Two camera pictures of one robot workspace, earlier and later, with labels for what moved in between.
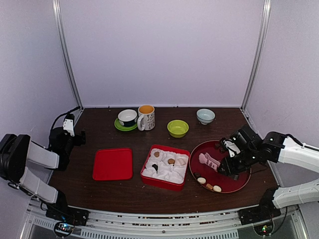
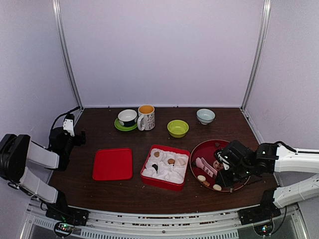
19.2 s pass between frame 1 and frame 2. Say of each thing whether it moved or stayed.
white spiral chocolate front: stayed
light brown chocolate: stayed
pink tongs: moved
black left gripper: stayed
